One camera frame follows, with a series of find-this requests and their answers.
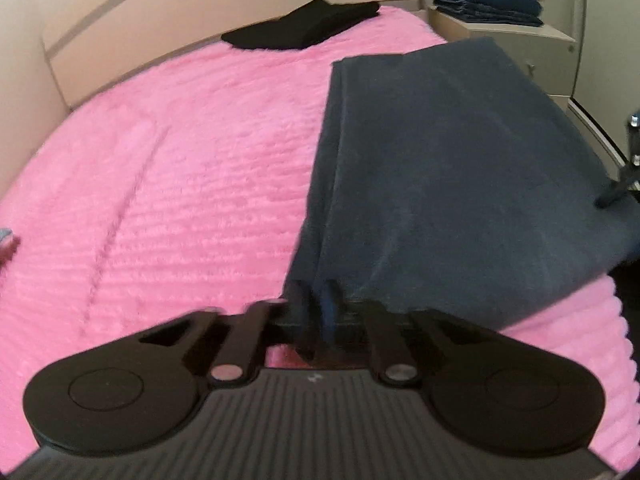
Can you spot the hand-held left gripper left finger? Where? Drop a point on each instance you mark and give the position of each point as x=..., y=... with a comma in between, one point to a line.
x=302, y=315

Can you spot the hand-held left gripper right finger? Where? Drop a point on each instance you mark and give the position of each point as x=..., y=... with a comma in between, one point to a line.
x=329, y=310

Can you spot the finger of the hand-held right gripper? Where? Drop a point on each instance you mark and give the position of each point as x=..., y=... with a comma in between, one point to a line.
x=617, y=187

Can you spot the grey jeans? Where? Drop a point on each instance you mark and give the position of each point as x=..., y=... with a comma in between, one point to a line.
x=440, y=170

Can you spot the beige nightstand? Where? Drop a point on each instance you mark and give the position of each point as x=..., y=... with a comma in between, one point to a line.
x=515, y=55

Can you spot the pink blanket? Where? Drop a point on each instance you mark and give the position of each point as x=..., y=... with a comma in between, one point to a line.
x=175, y=185

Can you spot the black folded cloth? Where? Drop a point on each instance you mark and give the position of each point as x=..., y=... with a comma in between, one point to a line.
x=300, y=25

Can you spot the beige headboard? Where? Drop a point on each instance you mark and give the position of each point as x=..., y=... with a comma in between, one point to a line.
x=175, y=5

